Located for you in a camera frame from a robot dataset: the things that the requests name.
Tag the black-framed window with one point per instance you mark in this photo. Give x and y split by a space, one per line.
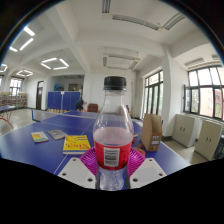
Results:
205 93

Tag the ceiling lights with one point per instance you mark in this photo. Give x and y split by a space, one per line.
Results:
53 63

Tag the table tennis net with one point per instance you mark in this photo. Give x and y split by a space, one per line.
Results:
46 115

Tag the grey booklet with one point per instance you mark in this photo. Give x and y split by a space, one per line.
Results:
57 134

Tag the brown armchair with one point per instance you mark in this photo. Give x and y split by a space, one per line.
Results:
128 110
93 108

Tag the blue folding partition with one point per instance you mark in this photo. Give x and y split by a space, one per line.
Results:
61 100

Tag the yellow book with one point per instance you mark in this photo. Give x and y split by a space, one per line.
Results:
76 144

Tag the person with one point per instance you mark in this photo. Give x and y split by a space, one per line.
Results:
79 104

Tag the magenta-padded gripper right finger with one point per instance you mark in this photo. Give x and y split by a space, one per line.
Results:
147 171

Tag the small yellow and blue booklet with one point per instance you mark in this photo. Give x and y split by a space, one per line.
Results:
39 137

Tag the brown cardboard box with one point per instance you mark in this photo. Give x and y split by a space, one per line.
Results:
151 131

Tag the clear red-labelled water bottle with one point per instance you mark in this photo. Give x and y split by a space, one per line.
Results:
113 146

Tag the black-framed glass door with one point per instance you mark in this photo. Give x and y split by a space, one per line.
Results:
154 95

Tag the blue table with red legs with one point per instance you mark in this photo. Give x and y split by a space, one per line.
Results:
6 108

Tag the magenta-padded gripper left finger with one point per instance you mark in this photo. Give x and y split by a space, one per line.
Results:
75 171

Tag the shelf unit with books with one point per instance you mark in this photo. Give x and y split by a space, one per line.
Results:
15 99

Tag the ceiling air conditioner unit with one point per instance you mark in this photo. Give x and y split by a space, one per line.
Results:
120 62

